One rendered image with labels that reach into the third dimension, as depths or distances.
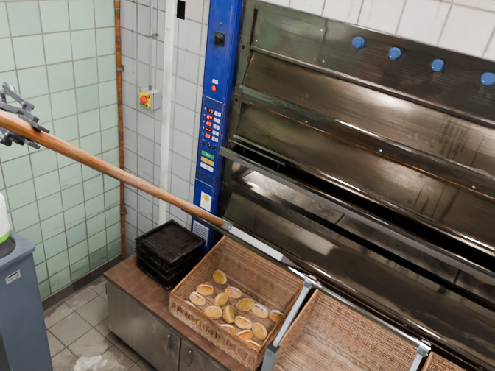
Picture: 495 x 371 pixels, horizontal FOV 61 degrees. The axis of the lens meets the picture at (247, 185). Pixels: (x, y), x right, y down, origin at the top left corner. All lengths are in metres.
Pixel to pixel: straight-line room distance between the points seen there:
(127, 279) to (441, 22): 1.98
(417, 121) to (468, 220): 0.43
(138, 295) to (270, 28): 1.54
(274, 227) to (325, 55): 0.94
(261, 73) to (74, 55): 1.04
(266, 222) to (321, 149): 0.57
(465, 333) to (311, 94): 1.23
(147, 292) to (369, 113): 1.50
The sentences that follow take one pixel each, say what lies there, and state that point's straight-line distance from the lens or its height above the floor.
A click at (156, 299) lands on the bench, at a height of 0.58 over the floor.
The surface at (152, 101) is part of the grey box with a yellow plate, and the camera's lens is 2.46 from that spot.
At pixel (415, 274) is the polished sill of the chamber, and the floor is 1.17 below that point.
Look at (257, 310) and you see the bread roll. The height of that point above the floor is 0.63.
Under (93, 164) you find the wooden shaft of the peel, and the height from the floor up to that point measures 1.83.
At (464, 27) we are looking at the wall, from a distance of 1.67.
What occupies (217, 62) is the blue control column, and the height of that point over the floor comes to 1.79.
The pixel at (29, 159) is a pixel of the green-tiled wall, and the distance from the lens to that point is 2.56.
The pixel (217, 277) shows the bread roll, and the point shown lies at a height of 0.63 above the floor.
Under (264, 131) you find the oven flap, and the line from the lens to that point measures 2.07.
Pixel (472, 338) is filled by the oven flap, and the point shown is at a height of 1.00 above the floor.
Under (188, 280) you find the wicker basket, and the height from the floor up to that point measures 0.72.
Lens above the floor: 2.38
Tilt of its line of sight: 32 degrees down
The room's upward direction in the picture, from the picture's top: 9 degrees clockwise
